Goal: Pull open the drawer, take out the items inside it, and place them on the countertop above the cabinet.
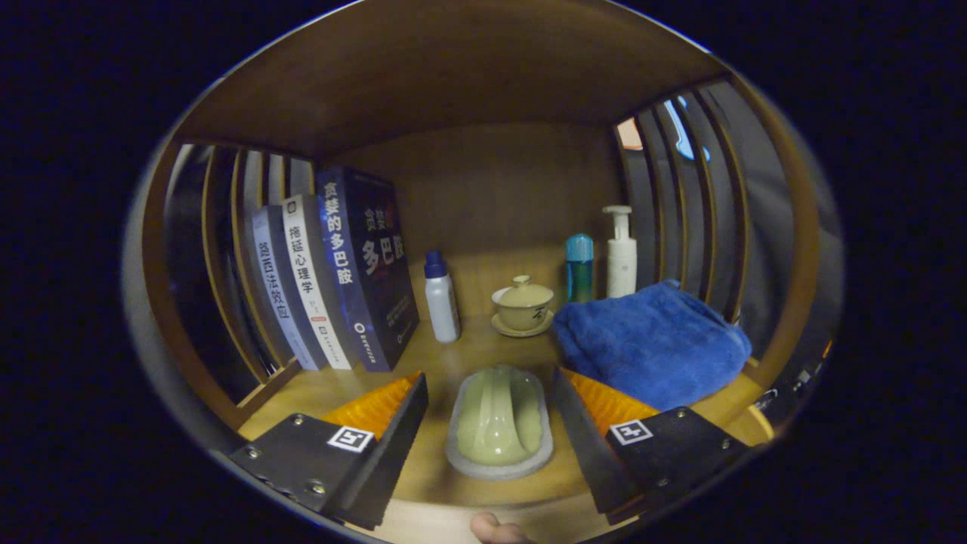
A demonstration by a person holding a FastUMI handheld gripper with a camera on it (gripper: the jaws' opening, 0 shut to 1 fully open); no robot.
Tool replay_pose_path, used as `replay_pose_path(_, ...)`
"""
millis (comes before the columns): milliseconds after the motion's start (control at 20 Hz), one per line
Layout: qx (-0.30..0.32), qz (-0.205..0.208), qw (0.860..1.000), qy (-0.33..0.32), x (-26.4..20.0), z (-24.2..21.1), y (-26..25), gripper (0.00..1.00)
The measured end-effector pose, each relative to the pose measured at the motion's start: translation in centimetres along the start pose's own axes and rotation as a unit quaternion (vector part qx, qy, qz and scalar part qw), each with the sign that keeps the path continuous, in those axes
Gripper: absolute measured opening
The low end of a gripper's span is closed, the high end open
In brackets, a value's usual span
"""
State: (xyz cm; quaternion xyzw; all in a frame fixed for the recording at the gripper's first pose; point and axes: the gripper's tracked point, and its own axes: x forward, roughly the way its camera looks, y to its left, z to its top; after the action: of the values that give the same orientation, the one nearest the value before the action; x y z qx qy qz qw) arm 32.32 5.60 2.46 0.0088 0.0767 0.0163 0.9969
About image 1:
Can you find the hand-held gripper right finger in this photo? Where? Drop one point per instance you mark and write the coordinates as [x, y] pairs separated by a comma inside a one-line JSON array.
[[582, 446]]

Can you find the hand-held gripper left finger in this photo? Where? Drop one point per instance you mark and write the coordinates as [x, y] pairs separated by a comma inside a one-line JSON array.
[[393, 446]]

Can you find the wooden countertop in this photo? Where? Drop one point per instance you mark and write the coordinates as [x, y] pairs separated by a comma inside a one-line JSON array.
[[483, 349]]

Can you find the wooden cabinet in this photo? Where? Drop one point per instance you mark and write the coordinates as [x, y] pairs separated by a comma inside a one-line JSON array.
[[453, 68]]

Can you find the blue folded towel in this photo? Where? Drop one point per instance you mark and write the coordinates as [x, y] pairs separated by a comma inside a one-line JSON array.
[[650, 344]]

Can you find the white bottle with blue cap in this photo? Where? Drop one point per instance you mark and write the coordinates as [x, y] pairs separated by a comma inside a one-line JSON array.
[[442, 306]]

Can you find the beige lidded tea cup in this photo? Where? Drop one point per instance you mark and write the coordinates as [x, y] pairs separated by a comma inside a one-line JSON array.
[[523, 306]]

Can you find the teal bottle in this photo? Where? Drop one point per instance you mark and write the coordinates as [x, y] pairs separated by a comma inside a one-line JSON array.
[[579, 272]]

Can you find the dark blue book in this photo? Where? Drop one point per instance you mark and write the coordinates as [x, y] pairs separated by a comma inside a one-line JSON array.
[[370, 272]]

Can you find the white book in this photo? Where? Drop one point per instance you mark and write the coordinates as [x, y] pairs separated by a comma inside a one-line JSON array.
[[311, 287]]

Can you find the light blue book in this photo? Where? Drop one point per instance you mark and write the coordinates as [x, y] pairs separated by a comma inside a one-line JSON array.
[[283, 295]]

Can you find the white pump bottle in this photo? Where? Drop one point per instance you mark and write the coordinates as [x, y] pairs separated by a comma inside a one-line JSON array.
[[621, 261]]

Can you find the black backdrop cloth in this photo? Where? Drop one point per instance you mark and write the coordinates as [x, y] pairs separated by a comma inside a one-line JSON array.
[[763, 227]]

